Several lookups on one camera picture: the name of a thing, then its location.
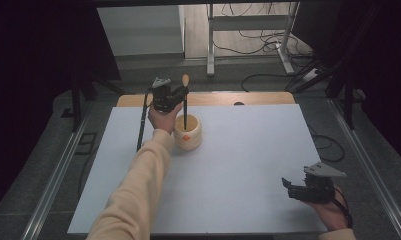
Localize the person's left hand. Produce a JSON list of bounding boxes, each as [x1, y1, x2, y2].
[[147, 101, 184, 136]]

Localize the person's right hand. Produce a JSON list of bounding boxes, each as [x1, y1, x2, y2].
[[303, 186, 353, 232]]

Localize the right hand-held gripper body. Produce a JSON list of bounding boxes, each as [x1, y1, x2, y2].
[[296, 161, 348, 204]]

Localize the black floor plate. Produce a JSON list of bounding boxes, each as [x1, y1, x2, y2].
[[74, 132, 98, 156]]

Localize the grey metal desk frame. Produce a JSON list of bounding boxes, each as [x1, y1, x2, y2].
[[205, 1, 302, 78]]

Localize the cream utensil holder cup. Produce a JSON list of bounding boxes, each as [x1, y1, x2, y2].
[[173, 113, 203, 152]]

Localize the looped black floor cable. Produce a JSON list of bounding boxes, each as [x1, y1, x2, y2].
[[308, 125, 346, 164]]

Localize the white power strip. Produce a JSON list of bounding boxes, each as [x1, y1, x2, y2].
[[300, 67, 323, 83]]

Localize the hand-held gripper cable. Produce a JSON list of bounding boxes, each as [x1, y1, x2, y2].
[[331, 187, 354, 230], [135, 87, 156, 153]]

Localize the white table mat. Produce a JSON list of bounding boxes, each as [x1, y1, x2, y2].
[[67, 103, 328, 235]]

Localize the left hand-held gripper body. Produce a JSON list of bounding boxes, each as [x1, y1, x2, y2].
[[151, 77, 184, 113]]

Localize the black tripod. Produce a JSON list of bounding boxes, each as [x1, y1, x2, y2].
[[287, 6, 381, 131]]

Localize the black curtain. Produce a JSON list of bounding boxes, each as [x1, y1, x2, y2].
[[0, 0, 122, 218], [292, 0, 401, 168]]

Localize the tangled black floor cables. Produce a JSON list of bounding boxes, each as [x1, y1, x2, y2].
[[211, 2, 314, 57]]

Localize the aluminium floor rail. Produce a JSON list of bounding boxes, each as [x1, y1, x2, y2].
[[20, 108, 93, 240], [326, 96, 401, 240]]

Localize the left hand-held gripper cable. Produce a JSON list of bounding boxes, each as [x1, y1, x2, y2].
[[135, 87, 156, 153]]

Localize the white cabinet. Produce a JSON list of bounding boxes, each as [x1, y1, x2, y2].
[[96, 4, 186, 58]]

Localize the black-handled wooden spoon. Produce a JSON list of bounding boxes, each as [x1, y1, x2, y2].
[[181, 73, 191, 131]]

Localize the right hand-held gripper cable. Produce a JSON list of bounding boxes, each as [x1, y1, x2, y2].
[[331, 187, 354, 230]]

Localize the black stand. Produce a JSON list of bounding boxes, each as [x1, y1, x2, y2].
[[68, 68, 126, 133]]

